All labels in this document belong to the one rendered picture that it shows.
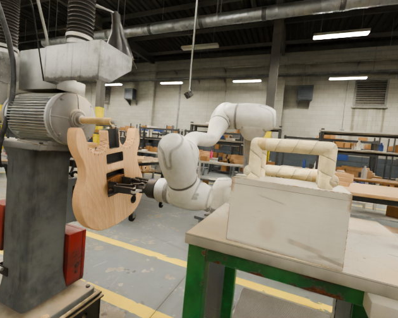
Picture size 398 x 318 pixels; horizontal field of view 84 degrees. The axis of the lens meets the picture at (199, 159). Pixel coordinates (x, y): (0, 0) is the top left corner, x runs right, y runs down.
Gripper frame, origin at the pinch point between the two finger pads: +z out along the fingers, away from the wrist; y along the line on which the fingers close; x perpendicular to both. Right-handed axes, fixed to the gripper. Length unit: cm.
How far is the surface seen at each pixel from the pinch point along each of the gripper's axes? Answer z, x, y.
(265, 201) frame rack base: -60, 7, -13
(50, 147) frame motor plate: 38.2, 11.5, -0.2
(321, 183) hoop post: -72, 13, -12
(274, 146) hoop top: -61, 21, -10
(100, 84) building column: 748, 148, 723
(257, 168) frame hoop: -57, 15, -10
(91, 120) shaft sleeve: 19.9, 24.3, 7.5
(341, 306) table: -90, -47, 24
